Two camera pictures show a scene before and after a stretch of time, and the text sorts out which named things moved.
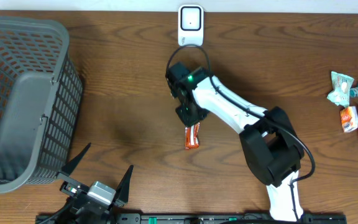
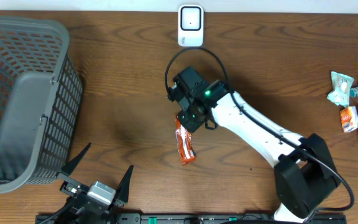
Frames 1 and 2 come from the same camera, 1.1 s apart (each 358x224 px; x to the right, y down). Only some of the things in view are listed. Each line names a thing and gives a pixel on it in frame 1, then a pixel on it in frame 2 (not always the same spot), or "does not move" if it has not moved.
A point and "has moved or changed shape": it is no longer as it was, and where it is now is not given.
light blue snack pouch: x=341 y=86 does not move
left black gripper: x=68 y=169 does not move
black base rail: x=185 y=218 does not move
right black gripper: x=187 y=119 -> x=191 y=125
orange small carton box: x=349 y=119 does not move
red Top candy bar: x=191 y=136 has moved or changed shape
